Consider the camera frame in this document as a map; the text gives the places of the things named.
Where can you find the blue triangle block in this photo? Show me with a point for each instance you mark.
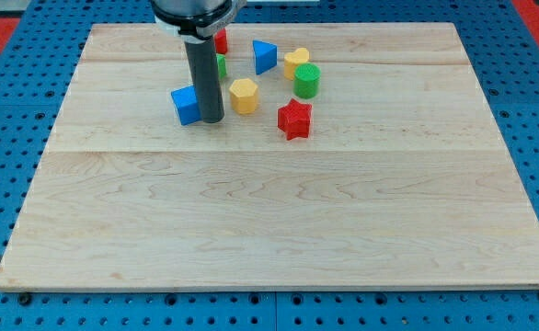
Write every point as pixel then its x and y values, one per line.
pixel 265 55

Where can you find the red star block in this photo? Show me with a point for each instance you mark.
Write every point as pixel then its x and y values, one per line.
pixel 294 119

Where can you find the red block behind rod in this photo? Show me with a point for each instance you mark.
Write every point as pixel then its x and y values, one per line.
pixel 220 42

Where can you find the yellow hexagon block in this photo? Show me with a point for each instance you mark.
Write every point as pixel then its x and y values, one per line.
pixel 244 96

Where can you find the green block behind rod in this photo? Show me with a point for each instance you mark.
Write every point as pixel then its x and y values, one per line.
pixel 221 65

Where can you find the wooden board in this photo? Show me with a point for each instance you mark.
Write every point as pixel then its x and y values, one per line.
pixel 404 183

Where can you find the green cylinder block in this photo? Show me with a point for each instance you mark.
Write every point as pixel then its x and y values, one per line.
pixel 306 80

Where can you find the yellow heart block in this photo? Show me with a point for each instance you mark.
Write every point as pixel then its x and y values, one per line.
pixel 294 59

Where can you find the blue cube block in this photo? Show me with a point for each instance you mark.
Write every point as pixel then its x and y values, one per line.
pixel 186 105

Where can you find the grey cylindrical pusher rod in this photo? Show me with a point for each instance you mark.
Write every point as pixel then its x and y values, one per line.
pixel 205 77

